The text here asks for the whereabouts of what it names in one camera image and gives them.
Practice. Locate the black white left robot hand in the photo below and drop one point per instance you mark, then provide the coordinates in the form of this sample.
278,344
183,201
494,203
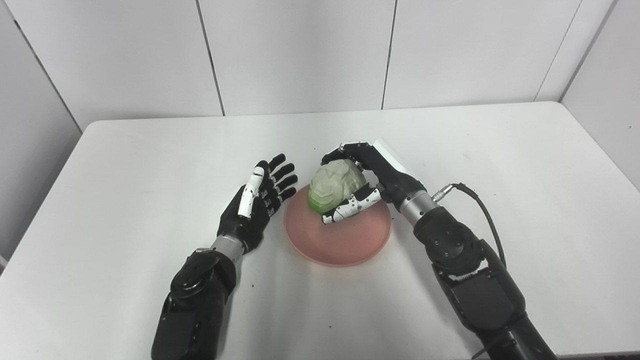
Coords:
250,220

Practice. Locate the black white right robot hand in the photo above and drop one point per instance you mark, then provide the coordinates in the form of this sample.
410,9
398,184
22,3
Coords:
395,180

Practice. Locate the green white toy cabbage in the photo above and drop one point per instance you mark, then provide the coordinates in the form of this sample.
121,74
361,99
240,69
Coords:
332,185

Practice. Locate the pink round plate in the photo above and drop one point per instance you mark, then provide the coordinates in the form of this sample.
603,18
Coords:
340,242

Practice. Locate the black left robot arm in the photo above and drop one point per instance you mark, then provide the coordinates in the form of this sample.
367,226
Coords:
195,300

